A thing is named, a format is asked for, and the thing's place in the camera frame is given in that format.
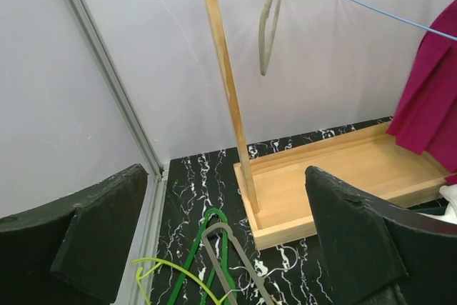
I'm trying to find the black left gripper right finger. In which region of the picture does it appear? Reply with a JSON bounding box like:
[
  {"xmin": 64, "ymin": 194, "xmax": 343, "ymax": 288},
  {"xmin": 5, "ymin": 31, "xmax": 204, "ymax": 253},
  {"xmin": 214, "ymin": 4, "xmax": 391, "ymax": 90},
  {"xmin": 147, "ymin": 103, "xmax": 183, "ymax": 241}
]
[{"xmin": 305, "ymin": 166, "xmax": 456, "ymax": 304}]

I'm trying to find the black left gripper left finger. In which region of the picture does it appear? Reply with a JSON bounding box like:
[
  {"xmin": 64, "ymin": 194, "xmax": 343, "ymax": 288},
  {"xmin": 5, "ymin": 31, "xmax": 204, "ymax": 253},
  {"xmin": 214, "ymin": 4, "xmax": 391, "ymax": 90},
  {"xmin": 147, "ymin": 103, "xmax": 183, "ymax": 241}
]
[{"xmin": 1, "ymin": 164, "xmax": 149, "ymax": 304}]

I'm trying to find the lime green plastic hanger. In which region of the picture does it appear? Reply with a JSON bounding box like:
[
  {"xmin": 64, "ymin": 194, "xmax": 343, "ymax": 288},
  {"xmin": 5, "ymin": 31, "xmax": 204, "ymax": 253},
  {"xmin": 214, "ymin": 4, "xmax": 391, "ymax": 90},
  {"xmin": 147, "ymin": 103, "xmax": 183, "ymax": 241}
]
[{"xmin": 131, "ymin": 254, "xmax": 233, "ymax": 304}]

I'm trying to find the white skirt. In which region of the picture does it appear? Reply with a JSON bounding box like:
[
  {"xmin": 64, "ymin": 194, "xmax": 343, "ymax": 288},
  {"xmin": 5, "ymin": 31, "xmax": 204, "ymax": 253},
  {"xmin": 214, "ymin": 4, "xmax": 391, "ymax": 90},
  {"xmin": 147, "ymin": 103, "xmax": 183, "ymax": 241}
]
[{"xmin": 420, "ymin": 185, "xmax": 456, "ymax": 224}]

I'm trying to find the green velvet hanger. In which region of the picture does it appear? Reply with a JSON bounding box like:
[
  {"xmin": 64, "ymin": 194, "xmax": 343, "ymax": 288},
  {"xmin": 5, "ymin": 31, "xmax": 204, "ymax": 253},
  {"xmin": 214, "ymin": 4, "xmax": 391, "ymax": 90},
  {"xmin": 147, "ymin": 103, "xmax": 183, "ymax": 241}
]
[{"xmin": 166, "ymin": 208, "xmax": 229, "ymax": 305}]

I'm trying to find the grey velvet hanger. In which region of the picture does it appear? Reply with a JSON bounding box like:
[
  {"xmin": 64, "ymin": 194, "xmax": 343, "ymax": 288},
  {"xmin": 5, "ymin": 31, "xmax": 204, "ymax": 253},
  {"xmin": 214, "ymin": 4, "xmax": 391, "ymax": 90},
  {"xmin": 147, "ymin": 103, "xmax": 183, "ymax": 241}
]
[{"xmin": 201, "ymin": 221, "xmax": 276, "ymax": 305}]

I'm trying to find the navy plaid skirt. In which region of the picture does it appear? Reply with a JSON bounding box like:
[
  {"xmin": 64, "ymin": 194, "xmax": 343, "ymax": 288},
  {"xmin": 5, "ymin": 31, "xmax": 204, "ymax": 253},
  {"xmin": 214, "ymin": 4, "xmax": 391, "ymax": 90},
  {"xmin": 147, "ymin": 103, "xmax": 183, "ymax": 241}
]
[{"xmin": 416, "ymin": 204, "xmax": 448, "ymax": 216}]

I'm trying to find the magenta pleated skirt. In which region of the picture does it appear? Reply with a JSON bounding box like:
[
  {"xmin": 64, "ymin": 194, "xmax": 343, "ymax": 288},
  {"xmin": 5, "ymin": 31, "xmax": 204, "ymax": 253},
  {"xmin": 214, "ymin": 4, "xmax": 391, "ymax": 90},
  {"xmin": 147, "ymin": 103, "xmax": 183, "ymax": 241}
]
[{"xmin": 386, "ymin": 0, "xmax": 457, "ymax": 174}]

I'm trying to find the grey hanger on rack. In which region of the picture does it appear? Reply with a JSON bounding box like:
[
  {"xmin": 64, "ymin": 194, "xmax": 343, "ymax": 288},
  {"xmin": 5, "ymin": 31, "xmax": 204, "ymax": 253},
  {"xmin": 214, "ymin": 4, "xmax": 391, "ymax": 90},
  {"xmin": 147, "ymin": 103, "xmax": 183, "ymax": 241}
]
[{"xmin": 258, "ymin": 0, "xmax": 281, "ymax": 76}]

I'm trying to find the wooden clothes rack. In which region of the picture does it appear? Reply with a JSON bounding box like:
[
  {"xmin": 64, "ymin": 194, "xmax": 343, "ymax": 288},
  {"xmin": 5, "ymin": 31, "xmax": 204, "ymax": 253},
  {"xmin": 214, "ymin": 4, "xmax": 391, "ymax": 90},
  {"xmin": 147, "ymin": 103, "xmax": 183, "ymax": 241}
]
[{"xmin": 205, "ymin": 0, "xmax": 449, "ymax": 250}]

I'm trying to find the blue wire hanger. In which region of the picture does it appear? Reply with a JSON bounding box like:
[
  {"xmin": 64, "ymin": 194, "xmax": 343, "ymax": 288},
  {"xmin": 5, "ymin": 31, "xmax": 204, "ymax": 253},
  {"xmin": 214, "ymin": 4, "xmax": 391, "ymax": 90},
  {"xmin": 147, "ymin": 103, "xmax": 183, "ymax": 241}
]
[{"xmin": 340, "ymin": 0, "xmax": 457, "ymax": 42}]

